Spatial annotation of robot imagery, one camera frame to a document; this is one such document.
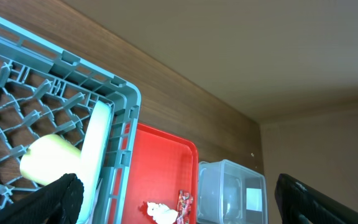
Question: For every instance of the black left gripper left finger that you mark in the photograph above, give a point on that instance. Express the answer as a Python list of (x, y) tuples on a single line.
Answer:
[(57, 202)]

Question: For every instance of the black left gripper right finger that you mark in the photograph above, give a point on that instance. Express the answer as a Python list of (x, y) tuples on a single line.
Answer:
[(299, 203)]

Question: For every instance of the yellow plastic cup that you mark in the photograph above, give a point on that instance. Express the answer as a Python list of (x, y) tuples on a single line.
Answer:
[(48, 158)]

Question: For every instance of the light blue plate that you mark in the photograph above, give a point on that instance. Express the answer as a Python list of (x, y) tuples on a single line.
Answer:
[(92, 153)]

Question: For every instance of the grey dishwasher rack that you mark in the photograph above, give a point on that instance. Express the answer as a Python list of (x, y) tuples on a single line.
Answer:
[(45, 89)]

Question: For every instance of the clear plastic bin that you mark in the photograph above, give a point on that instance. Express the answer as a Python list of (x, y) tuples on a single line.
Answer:
[(230, 193)]

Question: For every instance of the crumpled white napkin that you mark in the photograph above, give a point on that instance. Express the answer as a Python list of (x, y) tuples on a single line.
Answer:
[(161, 213)]

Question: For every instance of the red plastic tray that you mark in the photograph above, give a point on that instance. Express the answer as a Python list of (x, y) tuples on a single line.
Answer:
[(162, 165)]

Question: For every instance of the red snack wrapper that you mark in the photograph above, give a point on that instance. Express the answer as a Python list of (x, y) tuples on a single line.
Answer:
[(185, 200)]

